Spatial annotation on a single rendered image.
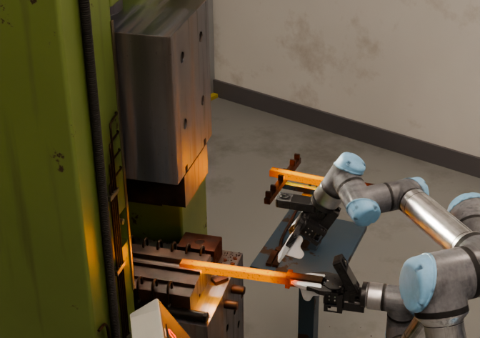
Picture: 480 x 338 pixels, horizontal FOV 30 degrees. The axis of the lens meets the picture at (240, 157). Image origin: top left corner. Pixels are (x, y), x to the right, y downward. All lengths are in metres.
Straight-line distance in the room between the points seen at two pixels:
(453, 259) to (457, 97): 3.24
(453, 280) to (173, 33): 0.85
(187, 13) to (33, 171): 0.56
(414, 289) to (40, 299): 0.92
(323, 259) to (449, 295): 1.21
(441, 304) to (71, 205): 0.85
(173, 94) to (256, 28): 3.62
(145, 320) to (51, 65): 0.63
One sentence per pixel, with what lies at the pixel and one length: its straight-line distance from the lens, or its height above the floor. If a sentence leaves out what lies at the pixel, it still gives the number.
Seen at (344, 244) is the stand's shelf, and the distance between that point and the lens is 3.19.
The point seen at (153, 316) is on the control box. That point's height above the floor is 1.19.
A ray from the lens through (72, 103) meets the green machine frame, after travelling 1.98.
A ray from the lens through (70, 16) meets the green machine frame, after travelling 1.94.
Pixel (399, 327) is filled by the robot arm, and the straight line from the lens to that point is 2.54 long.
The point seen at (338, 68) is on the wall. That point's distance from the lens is 5.49.
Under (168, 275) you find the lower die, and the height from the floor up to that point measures 0.99.
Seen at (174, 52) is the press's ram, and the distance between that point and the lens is 2.15.
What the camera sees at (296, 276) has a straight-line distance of 2.55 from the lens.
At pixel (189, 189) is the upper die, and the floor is 1.31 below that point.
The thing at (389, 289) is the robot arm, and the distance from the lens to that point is 2.51.
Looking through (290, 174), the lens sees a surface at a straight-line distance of 3.05.
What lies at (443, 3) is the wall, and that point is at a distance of 5.03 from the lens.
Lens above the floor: 2.49
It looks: 28 degrees down
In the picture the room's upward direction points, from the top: 1 degrees counter-clockwise
